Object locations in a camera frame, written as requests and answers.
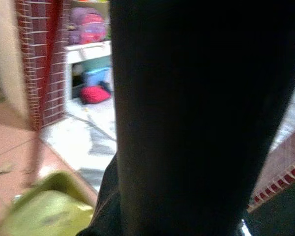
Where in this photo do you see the green dustpan with red handle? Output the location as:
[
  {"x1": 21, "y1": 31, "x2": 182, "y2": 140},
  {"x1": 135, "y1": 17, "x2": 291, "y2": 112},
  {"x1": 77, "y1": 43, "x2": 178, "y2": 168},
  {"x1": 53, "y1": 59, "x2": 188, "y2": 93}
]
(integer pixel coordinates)
[{"x1": 0, "y1": 0, "x2": 95, "y2": 236}]

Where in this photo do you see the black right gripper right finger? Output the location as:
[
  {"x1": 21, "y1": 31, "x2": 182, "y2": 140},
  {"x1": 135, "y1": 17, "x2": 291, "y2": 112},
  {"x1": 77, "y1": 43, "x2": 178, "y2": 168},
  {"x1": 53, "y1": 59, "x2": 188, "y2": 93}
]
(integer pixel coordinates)
[{"x1": 108, "y1": 0, "x2": 295, "y2": 236}]

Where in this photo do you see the pink purple bag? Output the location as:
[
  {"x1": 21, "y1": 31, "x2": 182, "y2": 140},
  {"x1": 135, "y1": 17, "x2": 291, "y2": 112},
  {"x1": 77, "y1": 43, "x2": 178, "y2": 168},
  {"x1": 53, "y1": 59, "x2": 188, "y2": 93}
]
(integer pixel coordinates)
[{"x1": 68, "y1": 7, "x2": 108, "y2": 45}]

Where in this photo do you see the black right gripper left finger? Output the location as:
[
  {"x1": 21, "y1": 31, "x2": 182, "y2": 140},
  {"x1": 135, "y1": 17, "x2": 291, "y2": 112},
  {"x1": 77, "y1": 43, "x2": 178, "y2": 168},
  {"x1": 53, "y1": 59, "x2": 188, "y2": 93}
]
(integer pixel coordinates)
[{"x1": 77, "y1": 156, "x2": 126, "y2": 236}]

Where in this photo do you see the red cloth bag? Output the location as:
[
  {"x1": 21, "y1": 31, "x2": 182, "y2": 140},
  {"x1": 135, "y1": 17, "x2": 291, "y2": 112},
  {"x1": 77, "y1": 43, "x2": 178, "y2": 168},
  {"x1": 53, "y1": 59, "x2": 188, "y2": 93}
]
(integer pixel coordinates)
[{"x1": 79, "y1": 86, "x2": 112, "y2": 105}]

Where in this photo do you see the light blue plastic box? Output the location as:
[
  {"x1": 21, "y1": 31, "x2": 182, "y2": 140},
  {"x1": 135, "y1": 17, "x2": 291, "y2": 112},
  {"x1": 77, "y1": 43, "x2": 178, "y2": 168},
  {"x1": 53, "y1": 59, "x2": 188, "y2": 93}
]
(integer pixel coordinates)
[{"x1": 83, "y1": 67, "x2": 113, "y2": 87}]

